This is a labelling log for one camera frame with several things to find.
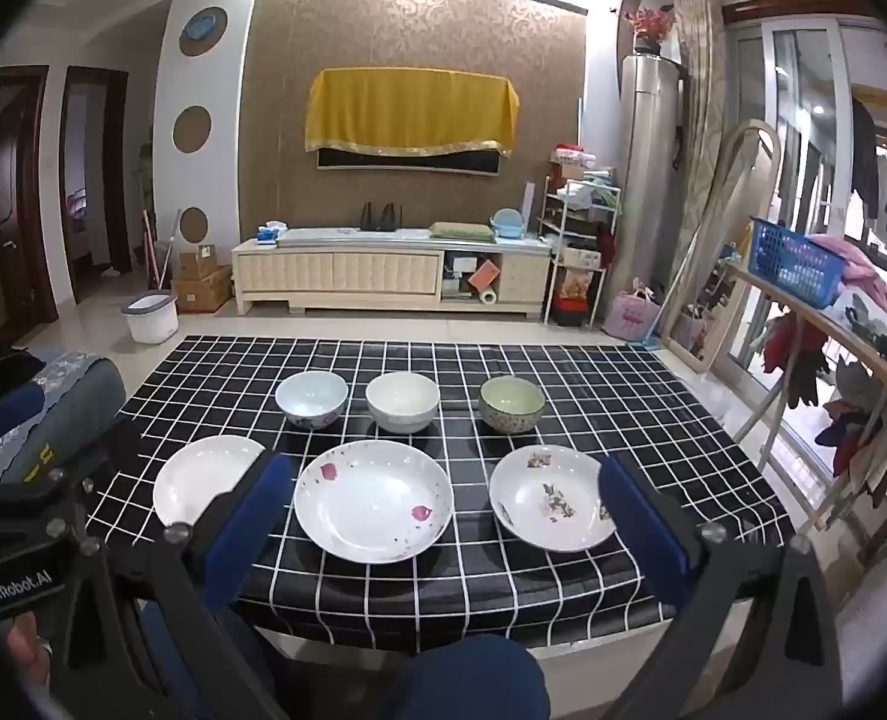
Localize sofa with blue-grey cover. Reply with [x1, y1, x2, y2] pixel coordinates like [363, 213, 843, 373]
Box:
[0, 349, 127, 487]

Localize plain white plate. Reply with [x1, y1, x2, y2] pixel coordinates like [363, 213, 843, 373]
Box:
[152, 435, 266, 533]

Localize green cushion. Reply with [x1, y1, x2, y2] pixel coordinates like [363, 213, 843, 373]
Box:
[429, 221, 494, 243]

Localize cream TV cabinet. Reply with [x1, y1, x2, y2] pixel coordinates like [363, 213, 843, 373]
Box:
[231, 227, 553, 320]

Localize blue plastic basket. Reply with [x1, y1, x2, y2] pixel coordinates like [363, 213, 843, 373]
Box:
[748, 217, 846, 310]

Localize black router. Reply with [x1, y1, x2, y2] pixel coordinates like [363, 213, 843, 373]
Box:
[356, 202, 408, 233]

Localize white plate with pink petals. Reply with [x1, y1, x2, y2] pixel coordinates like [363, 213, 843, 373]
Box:
[294, 441, 455, 564]

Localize large cardboard box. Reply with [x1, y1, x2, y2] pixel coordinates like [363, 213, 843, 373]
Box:
[171, 265, 235, 314]

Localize black television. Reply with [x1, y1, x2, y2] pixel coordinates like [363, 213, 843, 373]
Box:
[316, 145, 503, 178]

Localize person's right leg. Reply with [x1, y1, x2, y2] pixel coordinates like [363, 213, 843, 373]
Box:
[394, 634, 553, 720]

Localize hanging dark clothes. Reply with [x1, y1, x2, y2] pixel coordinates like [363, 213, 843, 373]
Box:
[850, 96, 887, 245]

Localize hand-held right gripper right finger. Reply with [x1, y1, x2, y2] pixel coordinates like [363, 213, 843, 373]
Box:
[597, 452, 846, 720]

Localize pink cloth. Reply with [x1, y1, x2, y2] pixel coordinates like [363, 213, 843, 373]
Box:
[807, 232, 887, 317]

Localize small cardboard box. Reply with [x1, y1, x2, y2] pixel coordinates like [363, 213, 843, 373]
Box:
[178, 244, 220, 280]

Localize patterned curtain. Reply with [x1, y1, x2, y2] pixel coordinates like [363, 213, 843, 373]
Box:
[671, 0, 727, 297]

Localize light blue basin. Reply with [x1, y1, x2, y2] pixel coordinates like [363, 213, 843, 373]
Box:
[489, 208, 527, 244]

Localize plain white bowl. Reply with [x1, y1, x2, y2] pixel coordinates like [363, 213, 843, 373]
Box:
[366, 373, 440, 434]

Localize standing mirror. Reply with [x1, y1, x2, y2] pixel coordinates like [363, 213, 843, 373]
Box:
[663, 118, 783, 377]

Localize white shelf rack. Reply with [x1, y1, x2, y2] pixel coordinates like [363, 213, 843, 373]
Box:
[539, 141, 624, 328]

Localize round wall decor with plate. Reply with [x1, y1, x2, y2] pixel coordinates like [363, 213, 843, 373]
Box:
[179, 6, 229, 58]

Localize white mop bucket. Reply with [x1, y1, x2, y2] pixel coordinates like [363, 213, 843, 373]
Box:
[120, 290, 181, 347]

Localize yellow cloth cover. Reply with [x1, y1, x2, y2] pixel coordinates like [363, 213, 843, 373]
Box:
[305, 67, 521, 160]

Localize dark green patterned bowl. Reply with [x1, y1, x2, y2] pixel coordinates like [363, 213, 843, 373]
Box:
[478, 376, 546, 435]

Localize dark wooden door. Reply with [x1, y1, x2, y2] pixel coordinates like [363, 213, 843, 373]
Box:
[0, 66, 52, 335]

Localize mop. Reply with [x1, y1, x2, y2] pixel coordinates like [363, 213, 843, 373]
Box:
[141, 208, 184, 295]

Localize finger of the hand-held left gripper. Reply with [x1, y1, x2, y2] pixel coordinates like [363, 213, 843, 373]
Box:
[42, 418, 143, 518]

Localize standing air conditioner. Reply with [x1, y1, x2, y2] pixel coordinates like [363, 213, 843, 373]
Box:
[620, 52, 688, 331]

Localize dark wooden door frame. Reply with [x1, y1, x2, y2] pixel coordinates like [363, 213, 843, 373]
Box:
[59, 65, 133, 305]

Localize white bowl with blue pattern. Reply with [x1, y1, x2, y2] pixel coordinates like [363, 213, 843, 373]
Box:
[275, 372, 350, 431]

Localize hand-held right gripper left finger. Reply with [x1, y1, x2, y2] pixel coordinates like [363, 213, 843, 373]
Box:
[53, 452, 298, 720]

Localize person's left hand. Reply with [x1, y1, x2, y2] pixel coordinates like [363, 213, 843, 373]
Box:
[2, 610, 55, 691]

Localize clothes drying rack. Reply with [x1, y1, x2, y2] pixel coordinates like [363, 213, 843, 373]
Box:
[722, 255, 887, 567]

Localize red flower vase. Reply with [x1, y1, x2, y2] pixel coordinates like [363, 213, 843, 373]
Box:
[623, 4, 674, 57]

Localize black checked tablecloth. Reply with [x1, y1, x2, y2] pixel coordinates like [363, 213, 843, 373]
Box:
[87, 336, 796, 653]

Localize white plate with floral print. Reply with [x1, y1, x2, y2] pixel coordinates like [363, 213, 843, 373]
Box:
[489, 444, 626, 553]

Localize pink bag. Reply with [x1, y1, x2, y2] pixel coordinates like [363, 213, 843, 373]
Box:
[602, 279, 659, 344]

